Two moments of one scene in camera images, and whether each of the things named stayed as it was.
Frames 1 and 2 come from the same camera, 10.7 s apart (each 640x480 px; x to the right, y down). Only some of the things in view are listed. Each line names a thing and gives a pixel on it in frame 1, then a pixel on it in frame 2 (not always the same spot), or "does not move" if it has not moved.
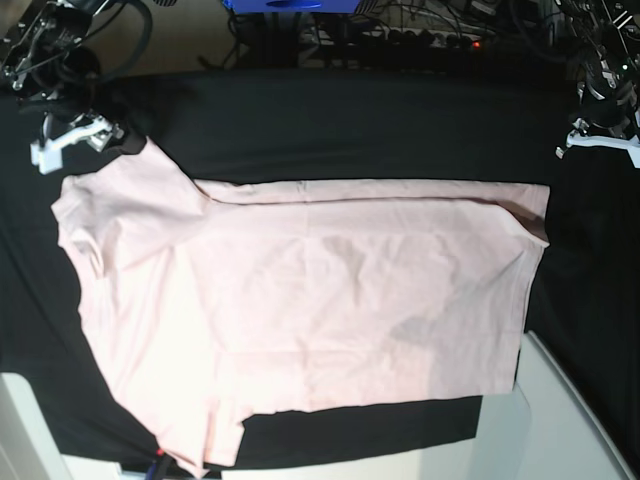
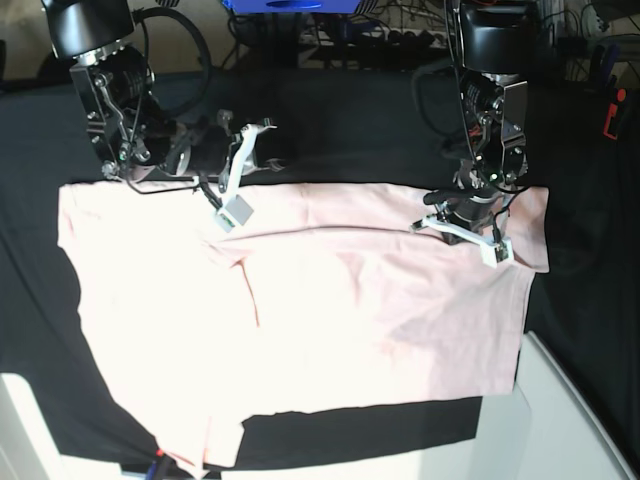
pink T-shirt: (214, 301) does not move
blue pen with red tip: (159, 453) does not move
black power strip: (393, 38) does not move
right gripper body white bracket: (582, 137) -> (495, 253)
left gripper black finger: (131, 143) -> (274, 165)
